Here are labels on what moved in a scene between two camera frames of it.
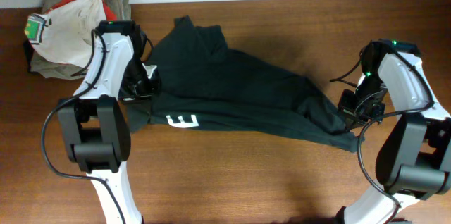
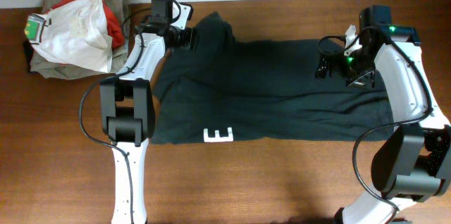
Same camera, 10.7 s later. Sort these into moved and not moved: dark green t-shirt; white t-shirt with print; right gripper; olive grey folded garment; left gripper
Moved: right gripper; left gripper; dark green t-shirt
Not moved: white t-shirt with print; olive grey folded garment
